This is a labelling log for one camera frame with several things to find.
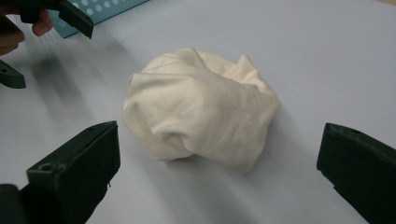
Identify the cream baby bodysuit brown trim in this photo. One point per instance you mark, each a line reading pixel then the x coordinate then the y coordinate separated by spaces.
pixel 199 109

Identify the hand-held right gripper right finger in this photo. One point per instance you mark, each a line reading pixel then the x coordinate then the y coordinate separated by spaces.
pixel 361 168

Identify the light blue plastic basket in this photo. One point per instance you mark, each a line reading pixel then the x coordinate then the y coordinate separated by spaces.
pixel 106 9

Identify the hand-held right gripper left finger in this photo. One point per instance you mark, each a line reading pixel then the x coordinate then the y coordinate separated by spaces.
pixel 81 161

